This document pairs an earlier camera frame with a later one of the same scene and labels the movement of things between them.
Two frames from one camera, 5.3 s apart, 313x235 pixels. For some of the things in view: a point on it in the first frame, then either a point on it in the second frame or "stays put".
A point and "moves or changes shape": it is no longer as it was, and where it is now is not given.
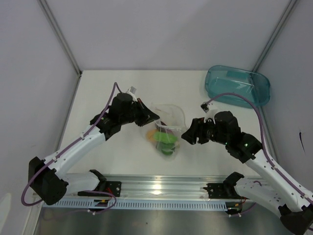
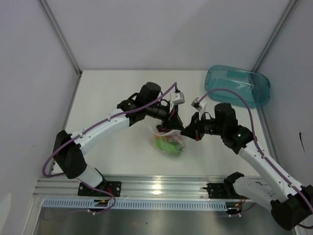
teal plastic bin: (220, 79) stays put
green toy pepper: (167, 148) to (179, 148)
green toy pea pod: (165, 137) to (169, 147)
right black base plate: (220, 191) stays put
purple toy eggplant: (165, 126) moves or changes shape
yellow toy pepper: (149, 135) to (154, 137)
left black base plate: (114, 187) stays put
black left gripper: (147, 116) to (173, 122)
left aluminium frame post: (55, 25) stays put
